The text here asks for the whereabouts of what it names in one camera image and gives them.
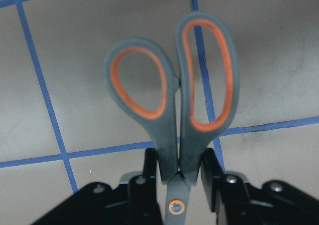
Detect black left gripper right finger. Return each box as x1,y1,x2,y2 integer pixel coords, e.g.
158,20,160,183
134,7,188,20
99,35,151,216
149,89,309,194
200,148,251,225

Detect grey orange scissors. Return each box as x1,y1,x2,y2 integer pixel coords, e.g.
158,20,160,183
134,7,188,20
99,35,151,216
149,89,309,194
104,11,240,225

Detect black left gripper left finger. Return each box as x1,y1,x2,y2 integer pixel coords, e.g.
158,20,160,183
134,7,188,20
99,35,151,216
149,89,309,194
128,148,163,225

